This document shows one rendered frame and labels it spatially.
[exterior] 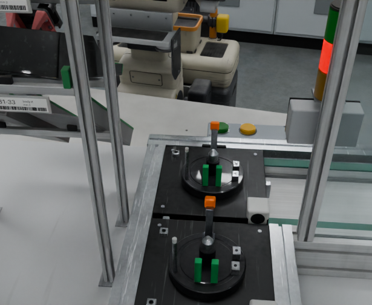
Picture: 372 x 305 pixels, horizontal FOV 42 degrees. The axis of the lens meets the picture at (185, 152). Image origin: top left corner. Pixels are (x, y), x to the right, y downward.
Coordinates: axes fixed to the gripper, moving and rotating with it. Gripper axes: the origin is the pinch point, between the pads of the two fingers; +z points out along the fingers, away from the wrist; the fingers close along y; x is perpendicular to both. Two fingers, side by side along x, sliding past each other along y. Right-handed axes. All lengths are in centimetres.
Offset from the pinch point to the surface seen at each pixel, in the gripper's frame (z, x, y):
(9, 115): 17.2, -0.7, 5.7
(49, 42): 12.0, -17.5, 19.5
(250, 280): 34, 15, 54
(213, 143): 3.4, 23.8, 39.8
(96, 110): 11.2, 3.0, 20.3
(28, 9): 14.3, -27.0, 21.3
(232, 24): -215, 228, -13
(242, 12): -220, 218, -5
